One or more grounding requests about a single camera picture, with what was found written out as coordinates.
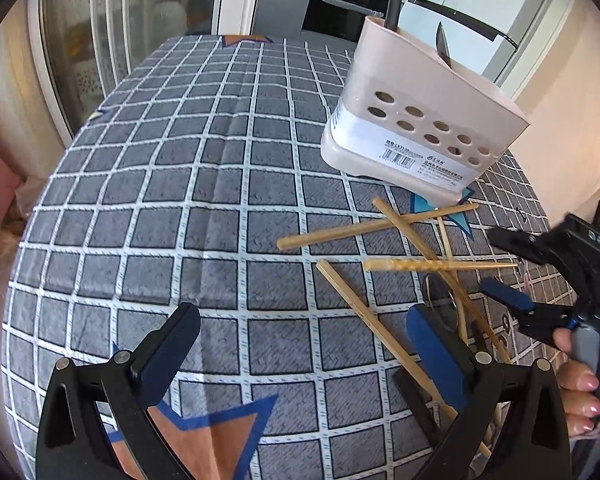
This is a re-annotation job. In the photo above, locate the pale pink utensil holder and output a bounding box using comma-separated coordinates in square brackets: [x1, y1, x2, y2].
[321, 16, 531, 206]

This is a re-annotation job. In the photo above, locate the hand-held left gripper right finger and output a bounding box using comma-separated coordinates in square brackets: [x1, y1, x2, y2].
[394, 304, 573, 480]

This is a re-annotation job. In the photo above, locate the grey checked tablecloth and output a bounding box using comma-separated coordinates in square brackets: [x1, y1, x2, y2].
[2, 34, 581, 480]

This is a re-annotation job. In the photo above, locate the person's right hand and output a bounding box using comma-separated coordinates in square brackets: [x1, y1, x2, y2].
[552, 327, 600, 441]

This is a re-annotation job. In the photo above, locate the black built-in oven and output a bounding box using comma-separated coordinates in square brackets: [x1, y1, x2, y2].
[300, 0, 396, 43]

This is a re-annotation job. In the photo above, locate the bamboo chopstick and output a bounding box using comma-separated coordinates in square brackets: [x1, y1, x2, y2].
[316, 259, 493, 460]
[372, 197, 513, 365]
[437, 217, 471, 346]
[362, 258, 520, 272]
[277, 203, 480, 252]

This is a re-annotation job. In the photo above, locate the grey kitchen cabinet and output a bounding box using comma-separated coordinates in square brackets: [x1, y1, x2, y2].
[252, 0, 316, 38]

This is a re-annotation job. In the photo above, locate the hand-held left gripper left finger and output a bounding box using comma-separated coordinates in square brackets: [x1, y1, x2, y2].
[36, 302, 203, 480]

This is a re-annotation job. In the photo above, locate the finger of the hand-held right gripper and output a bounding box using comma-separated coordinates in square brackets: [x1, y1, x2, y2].
[480, 277, 583, 348]
[489, 227, 561, 267]

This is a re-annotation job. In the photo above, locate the black utensil handle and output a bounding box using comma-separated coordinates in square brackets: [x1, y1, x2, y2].
[385, 0, 407, 29]

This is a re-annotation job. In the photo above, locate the glass sliding door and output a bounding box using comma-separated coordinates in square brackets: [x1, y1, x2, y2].
[35, 0, 231, 131]

